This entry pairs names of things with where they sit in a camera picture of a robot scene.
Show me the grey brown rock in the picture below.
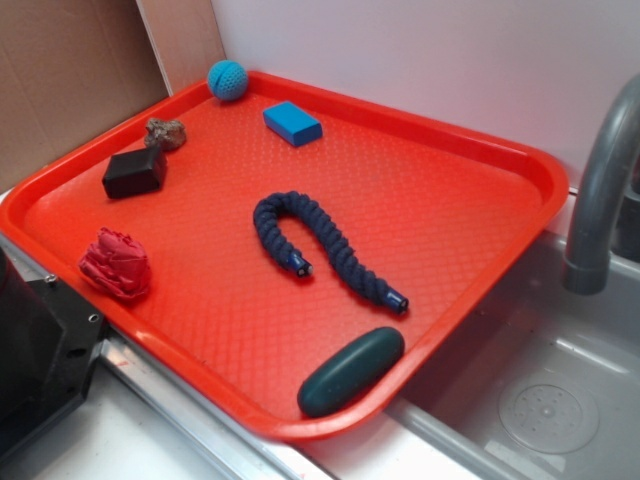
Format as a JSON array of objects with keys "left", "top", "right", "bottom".
[{"left": 143, "top": 118, "right": 187, "bottom": 151}]

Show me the red plastic tray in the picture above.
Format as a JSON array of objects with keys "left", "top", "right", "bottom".
[{"left": 1, "top": 72, "right": 569, "bottom": 441}]

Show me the blue rectangular block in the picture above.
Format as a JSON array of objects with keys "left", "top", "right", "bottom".
[{"left": 263, "top": 101, "right": 323, "bottom": 147}]

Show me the dark green oval capsule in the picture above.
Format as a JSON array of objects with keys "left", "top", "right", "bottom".
[{"left": 297, "top": 327, "right": 405, "bottom": 418}]

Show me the blue knitted ball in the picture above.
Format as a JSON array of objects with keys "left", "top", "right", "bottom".
[{"left": 207, "top": 60, "right": 249, "bottom": 101}]

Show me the black rectangular box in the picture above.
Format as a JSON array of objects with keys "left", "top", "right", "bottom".
[{"left": 102, "top": 146, "right": 168, "bottom": 199}]

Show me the crumpled red cloth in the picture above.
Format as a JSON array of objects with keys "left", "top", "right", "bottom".
[{"left": 78, "top": 227, "right": 151, "bottom": 301}]

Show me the grey plastic sink basin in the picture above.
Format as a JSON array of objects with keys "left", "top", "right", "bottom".
[{"left": 299, "top": 187, "right": 640, "bottom": 480}]

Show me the brown cardboard panel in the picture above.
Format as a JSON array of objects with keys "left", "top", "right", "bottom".
[{"left": 1, "top": 1, "right": 167, "bottom": 191}]

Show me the dark blue braided rope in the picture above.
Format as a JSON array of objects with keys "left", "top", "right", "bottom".
[{"left": 252, "top": 191, "right": 410, "bottom": 316}]

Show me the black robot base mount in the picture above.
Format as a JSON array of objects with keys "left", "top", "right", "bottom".
[{"left": 1, "top": 253, "right": 106, "bottom": 459}]

